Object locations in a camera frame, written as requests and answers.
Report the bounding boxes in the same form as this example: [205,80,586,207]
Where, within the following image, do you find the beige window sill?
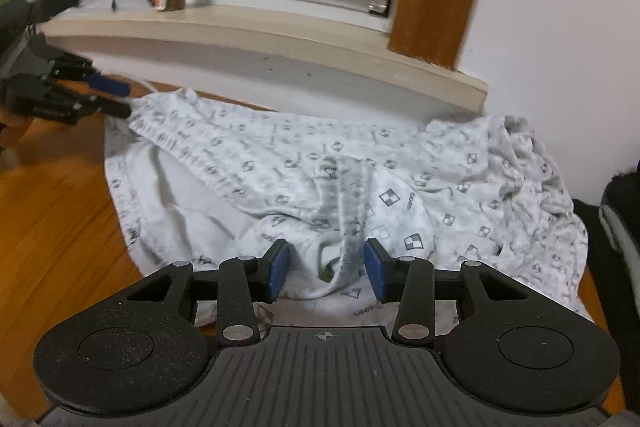
[43,6,488,113]

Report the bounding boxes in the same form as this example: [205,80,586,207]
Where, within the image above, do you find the white patterned garment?
[104,90,587,327]

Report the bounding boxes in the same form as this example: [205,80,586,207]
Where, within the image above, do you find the black grey bag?
[572,170,640,342]

